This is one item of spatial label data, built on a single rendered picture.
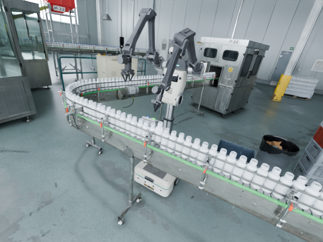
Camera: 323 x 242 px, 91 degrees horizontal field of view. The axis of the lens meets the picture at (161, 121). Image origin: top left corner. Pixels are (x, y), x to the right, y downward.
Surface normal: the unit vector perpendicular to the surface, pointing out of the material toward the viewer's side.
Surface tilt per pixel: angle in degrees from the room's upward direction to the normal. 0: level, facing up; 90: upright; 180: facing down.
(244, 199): 90
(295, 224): 90
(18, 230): 0
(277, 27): 90
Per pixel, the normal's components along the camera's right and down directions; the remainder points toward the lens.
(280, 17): -0.49, 0.33
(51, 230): 0.11, -0.89
